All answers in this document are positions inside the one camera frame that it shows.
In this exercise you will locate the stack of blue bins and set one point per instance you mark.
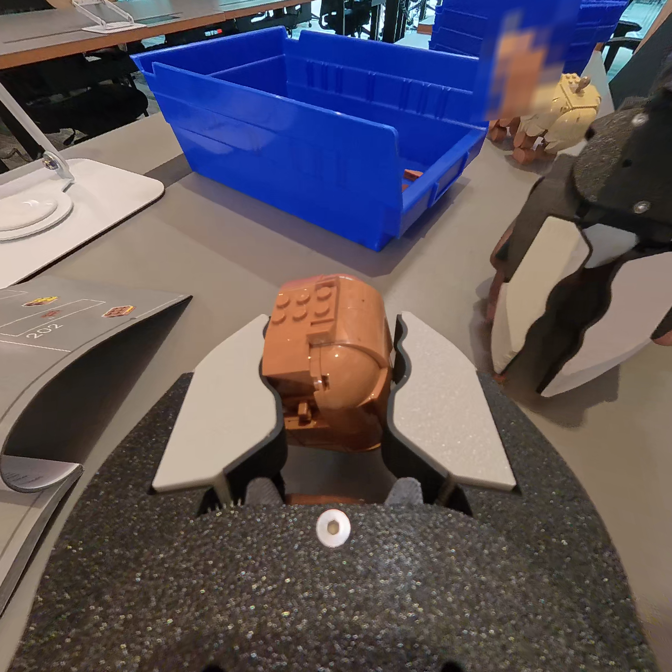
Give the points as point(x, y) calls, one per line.
point(462, 26)

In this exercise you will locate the brown lego head model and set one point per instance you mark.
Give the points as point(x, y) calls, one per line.
point(336, 367)

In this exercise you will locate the lego instruction booklet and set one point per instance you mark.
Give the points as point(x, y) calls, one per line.
point(78, 357)

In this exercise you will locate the blue plastic parts bin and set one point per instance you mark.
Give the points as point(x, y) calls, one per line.
point(288, 157)

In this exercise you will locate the clear acrylic stand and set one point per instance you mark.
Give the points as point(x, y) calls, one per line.
point(105, 15)

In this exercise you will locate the tan lego creature model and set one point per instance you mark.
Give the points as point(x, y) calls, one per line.
point(567, 115)

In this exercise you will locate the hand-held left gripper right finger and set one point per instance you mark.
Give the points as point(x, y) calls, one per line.
point(446, 420)

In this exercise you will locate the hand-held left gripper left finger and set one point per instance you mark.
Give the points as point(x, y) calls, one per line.
point(215, 420)

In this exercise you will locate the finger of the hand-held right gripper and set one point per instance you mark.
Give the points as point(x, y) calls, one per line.
point(635, 315)
point(530, 294)

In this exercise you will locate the long brown desk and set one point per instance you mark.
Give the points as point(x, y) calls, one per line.
point(105, 31)

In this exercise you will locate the black office chair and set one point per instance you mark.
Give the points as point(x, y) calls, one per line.
point(94, 110)

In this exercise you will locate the person's right hand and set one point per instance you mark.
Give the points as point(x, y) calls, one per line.
point(664, 336)

